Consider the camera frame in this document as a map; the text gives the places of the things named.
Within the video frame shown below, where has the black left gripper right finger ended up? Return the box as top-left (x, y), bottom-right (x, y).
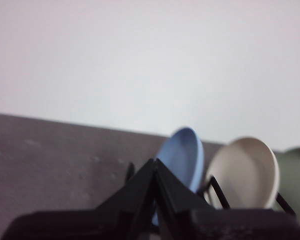
top-left (153, 157), bottom-right (300, 240)

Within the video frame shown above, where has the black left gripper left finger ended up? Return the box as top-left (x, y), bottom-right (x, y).
top-left (1, 157), bottom-right (157, 240)

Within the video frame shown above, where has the blue plate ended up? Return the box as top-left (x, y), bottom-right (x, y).
top-left (151, 127), bottom-right (205, 226)

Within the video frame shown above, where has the black plate rack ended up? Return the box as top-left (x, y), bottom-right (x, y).
top-left (124, 161), bottom-right (297, 217)

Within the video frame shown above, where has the white plate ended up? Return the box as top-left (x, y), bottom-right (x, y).
top-left (204, 136), bottom-right (281, 210)

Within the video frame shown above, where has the pale green plate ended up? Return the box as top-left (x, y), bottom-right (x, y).
top-left (274, 147), bottom-right (300, 213)

